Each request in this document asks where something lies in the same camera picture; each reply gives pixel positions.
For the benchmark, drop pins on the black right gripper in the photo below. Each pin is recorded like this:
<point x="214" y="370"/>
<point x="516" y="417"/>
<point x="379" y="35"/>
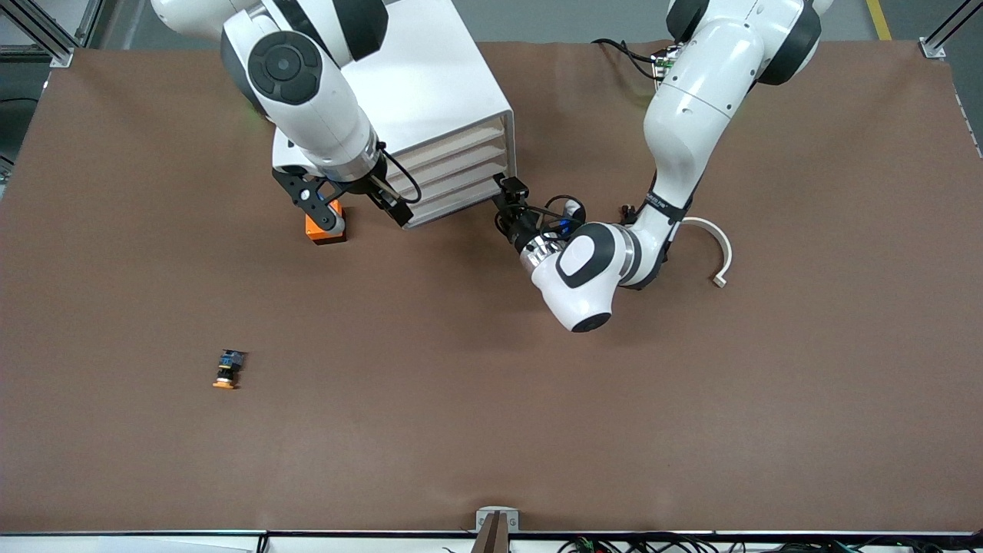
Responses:
<point x="382" y="192"/>

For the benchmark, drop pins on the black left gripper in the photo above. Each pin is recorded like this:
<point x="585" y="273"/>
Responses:
<point x="521" y="227"/>

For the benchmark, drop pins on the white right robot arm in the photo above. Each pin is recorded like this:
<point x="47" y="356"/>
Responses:
<point x="307" y="100"/>

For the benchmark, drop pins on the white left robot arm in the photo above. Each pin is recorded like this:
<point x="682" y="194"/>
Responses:
<point x="691" y="100"/>

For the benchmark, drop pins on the black white square push button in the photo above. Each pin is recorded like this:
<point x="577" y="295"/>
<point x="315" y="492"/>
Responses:
<point x="626" y="210"/>

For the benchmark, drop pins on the orange mushroom push button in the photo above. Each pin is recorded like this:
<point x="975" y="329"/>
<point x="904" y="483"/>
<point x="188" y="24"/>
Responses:
<point x="228" y="369"/>

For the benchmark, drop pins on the brown table cover mat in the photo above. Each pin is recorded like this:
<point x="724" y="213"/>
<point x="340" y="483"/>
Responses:
<point x="491" y="384"/>

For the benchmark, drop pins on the orange button enclosure box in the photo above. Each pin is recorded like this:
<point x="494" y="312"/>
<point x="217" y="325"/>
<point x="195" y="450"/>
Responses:
<point x="326" y="232"/>

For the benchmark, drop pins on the white curved plastic bracket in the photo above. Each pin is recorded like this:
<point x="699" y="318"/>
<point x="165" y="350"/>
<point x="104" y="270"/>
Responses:
<point x="724" y="250"/>

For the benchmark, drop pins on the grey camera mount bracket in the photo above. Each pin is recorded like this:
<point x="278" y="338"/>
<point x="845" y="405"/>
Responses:
<point x="497" y="521"/>

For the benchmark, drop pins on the aluminium frame profile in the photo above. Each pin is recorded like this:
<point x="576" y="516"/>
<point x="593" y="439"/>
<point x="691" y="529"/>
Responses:
<point x="46" y="34"/>
<point x="935" y="48"/>

